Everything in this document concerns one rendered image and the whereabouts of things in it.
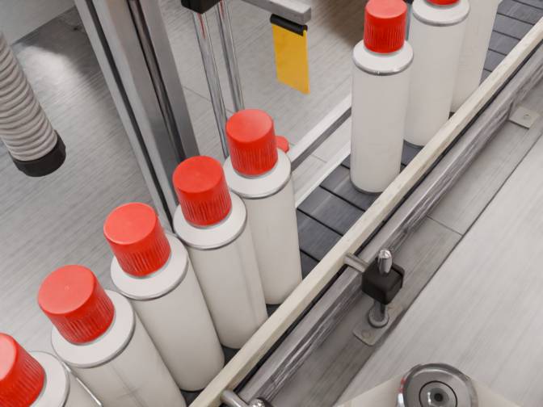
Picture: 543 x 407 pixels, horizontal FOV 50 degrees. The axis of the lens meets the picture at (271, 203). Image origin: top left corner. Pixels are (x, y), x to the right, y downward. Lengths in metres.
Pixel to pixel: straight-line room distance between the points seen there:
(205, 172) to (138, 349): 0.12
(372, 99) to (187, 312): 0.24
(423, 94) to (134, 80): 0.29
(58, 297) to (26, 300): 0.34
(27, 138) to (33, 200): 0.38
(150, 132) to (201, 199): 0.16
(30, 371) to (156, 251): 0.09
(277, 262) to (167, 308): 0.12
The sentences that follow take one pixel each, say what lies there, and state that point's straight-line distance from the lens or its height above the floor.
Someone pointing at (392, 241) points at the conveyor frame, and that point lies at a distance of 0.60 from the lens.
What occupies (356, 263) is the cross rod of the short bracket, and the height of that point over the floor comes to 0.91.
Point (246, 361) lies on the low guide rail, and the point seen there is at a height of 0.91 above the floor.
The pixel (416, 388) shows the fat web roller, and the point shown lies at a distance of 0.31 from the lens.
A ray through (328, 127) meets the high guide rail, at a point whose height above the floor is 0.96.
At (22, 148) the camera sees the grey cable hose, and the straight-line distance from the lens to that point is 0.40.
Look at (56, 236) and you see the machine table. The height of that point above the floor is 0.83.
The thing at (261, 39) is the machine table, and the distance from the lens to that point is 0.91.
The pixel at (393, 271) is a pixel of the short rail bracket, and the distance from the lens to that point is 0.51.
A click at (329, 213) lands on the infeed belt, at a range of 0.59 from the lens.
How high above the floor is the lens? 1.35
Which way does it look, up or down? 51 degrees down
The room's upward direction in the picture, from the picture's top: 8 degrees counter-clockwise
